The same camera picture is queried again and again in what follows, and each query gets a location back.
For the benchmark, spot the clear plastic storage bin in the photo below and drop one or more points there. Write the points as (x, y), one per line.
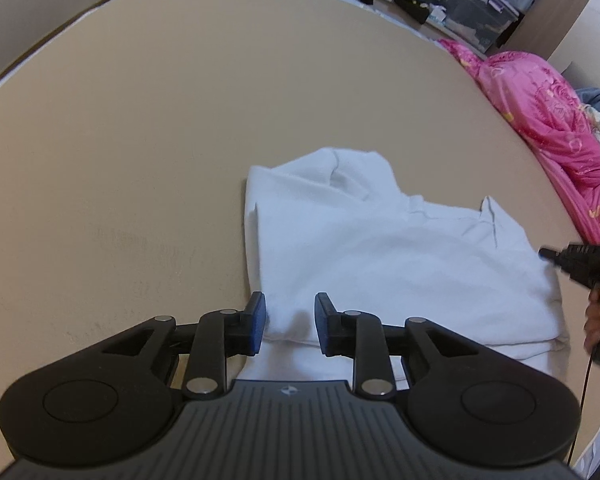
(472, 5)

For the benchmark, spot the blue grey cloth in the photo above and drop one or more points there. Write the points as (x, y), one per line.
(594, 97)

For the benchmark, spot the white shirt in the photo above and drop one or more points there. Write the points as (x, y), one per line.
(390, 260)

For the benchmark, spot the wooden wardrobe shelf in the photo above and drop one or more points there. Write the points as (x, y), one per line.
(570, 15)

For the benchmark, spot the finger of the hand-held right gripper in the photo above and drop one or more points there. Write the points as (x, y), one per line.
(580, 262)

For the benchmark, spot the pink quilt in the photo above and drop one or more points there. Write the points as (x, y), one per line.
(555, 125)

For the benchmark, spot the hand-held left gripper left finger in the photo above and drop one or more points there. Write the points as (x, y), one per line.
(258, 325)

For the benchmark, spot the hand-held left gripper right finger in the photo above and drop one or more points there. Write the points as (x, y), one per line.
(323, 325)

